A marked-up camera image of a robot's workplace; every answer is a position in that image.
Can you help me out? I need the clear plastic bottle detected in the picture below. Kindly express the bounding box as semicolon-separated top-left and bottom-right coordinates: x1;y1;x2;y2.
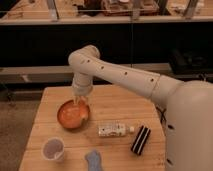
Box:
98;122;135;137

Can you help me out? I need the black cable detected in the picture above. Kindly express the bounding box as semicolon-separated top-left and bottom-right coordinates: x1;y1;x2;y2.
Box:
155;104;167;131

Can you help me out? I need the orange ceramic bowl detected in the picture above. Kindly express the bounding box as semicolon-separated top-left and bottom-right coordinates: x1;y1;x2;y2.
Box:
57;100;89;129

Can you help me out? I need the black device on shelf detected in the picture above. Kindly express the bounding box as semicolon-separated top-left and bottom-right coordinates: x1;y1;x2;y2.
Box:
169;49;213;75

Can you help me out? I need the black white striped block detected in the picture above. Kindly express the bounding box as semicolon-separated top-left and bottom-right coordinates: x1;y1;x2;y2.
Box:
131;126;151;155

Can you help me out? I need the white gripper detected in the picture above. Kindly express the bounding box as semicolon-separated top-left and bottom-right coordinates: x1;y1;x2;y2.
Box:
72;81;92;108

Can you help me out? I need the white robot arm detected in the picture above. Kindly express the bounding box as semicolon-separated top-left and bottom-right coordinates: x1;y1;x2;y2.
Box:
68;45;213;171

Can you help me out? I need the blue cloth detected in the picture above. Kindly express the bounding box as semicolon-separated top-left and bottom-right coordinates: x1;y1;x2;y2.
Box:
85;150;103;171

